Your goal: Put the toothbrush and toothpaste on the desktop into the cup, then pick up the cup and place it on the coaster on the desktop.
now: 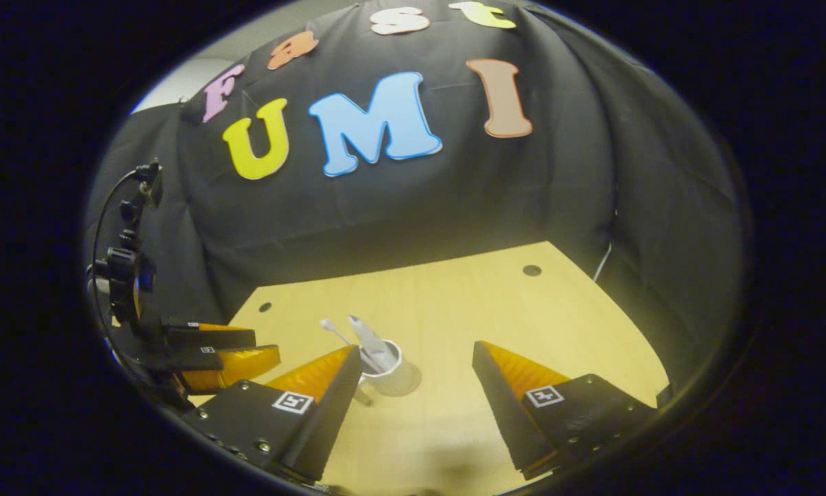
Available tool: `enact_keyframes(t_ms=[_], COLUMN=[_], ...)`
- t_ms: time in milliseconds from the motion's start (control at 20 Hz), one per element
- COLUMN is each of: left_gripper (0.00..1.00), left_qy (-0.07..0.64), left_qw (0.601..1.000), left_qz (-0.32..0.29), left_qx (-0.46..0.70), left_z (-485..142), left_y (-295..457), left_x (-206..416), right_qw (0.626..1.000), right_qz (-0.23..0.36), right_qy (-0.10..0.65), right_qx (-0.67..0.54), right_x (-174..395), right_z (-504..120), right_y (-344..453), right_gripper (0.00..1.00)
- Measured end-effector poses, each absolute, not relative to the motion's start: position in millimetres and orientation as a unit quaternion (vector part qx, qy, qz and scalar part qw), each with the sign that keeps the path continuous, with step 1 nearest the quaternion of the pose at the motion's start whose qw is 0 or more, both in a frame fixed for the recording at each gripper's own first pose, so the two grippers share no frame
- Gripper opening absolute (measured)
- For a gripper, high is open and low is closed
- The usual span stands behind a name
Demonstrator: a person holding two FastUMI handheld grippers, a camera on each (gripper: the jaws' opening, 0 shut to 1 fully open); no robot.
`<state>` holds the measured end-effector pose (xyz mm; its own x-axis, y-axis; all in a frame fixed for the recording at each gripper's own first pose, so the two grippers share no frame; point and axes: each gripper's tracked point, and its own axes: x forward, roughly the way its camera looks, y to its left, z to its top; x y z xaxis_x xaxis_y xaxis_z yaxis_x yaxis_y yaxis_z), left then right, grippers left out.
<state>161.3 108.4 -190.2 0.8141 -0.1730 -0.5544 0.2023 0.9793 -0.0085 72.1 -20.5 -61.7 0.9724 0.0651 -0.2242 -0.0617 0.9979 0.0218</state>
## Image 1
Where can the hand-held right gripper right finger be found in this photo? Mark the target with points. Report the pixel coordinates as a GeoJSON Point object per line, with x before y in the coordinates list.
{"type": "Point", "coordinates": [499, 413]}

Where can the light wooden desktop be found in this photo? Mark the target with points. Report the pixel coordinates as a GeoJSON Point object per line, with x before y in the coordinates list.
{"type": "Point", "coordinates": [454, 310]}

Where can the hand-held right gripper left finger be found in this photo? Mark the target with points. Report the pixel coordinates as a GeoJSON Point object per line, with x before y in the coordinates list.
{"type": "Point", "coordinates": [330, 420]}

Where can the black backdrop cloth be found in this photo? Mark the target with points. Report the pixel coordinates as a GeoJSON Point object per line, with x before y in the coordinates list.
{"type": "Point", "coordinates": [419, 207]}

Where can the white toothbrush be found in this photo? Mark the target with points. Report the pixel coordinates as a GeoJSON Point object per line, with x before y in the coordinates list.
{"type": "Point", "coordinates": [330, 325]}

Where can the white toothpaste tube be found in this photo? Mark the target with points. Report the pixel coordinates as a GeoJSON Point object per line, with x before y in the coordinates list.
{"type": "Point", "coordinates": [368, 341]}

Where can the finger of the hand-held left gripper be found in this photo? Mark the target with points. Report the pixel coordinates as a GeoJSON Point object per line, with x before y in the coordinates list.
{"type": "Point", "coordinates": [213, 337]}
{"type": "Point", "coordinates": [233, 365]}

